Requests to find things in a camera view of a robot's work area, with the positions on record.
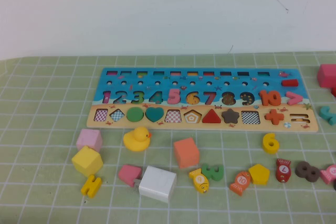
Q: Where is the yellow number six piece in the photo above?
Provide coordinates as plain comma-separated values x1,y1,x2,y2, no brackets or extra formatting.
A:
263,132,280,154

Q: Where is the pink number five piece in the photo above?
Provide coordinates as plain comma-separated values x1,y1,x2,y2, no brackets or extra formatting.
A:
167,87,183,105

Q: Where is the wooden number shape puzzle board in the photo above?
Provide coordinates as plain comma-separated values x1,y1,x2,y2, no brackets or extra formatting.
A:
86,68,319,133

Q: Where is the teal heart piece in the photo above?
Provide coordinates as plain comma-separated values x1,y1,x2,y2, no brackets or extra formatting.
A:
145,107,164,123

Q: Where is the green circle piece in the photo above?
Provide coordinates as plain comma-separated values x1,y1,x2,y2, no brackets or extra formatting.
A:
126,107,144,123

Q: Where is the red triangle piece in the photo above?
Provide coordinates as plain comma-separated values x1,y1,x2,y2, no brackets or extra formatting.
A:
202,108,221,125

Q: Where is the brown star piece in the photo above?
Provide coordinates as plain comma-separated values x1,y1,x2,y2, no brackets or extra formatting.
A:
221,108,241,125

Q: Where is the pink trapezoid wooden piece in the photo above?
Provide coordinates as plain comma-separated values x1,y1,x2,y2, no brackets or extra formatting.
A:
117,164,144,188

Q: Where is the green number three piece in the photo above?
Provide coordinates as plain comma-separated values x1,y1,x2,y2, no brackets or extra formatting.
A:
201,164,225,182

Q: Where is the orange number ten piece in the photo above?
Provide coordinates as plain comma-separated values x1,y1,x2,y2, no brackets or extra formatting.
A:
258,90,281,106

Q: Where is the orange plus sign piece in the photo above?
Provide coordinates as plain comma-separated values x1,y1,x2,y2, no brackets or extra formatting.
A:
264,109,285,125

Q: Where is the yellow H-shaped wooden piece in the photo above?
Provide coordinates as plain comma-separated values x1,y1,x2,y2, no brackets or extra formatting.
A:
80,174,102,199

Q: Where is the yellow pentagon wooden piece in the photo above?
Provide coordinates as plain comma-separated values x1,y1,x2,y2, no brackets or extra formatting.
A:
248,163,271,186

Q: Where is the red minus sign piece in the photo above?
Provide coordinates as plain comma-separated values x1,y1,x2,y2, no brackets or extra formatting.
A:
281,79,299,88

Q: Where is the pink greater-than sign piece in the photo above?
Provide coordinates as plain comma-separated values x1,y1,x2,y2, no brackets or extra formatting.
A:
285,91,304,106

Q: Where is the brown number eight piece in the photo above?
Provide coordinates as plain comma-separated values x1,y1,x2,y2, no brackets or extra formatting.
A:
294,161,321,183

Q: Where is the teal number piece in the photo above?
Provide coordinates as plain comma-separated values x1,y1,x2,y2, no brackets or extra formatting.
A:
319,105,336,125

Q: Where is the yellow rubber duck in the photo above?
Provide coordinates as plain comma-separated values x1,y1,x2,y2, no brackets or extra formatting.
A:
122,126,152,153

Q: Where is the orange wooden cube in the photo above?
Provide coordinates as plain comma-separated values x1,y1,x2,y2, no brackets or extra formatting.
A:
173,137,201,169

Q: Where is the white charger plug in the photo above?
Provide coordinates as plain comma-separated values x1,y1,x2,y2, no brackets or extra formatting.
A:
133,165,177,204

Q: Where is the yellow wooden fish number nine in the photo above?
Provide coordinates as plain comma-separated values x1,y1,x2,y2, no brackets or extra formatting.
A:
188,168,210,194

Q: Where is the pink wooden cube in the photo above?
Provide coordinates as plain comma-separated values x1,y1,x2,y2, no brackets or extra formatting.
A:
76,129,102,153

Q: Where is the yellow wooden cube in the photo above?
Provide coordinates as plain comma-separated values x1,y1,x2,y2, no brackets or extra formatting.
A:
71,145,104,178

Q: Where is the orange wooden fish number ten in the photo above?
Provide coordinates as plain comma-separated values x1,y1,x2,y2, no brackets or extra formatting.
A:
229,170,251,197

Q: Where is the green checkered tablecloth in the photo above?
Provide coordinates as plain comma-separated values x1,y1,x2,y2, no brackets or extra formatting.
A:
0,52,336,224

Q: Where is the red wooden fish number seven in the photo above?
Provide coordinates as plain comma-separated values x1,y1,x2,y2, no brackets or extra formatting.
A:
275,158,291,183

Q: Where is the magenta wooden cube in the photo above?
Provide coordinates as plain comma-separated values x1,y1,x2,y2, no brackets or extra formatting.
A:
316,63,336,89

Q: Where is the pink wooden fish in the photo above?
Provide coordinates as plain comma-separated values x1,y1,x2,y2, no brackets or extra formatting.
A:
319,164,336,186

